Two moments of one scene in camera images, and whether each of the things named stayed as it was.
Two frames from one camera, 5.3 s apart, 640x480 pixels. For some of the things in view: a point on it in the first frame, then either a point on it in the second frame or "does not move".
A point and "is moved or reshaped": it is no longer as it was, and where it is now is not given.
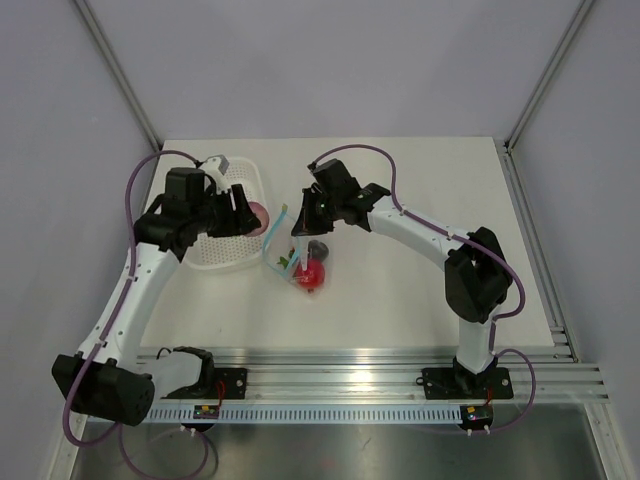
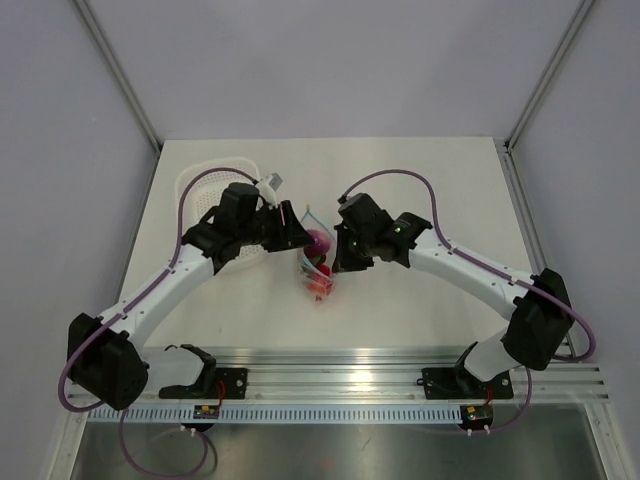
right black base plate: [459, 384] does not move
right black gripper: [308, 224] to [344, 262]
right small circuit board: [478, 416] does not move
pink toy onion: [263, 217] is moved or reshaped
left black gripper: [243, 220] to [288, 235]
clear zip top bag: [288, 254] is moved or reshaped
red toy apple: [313, 276] to [322, 282]
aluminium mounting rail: [550, 376] does not move
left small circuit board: [206, 411] does not move
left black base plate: [230, 383] does not move
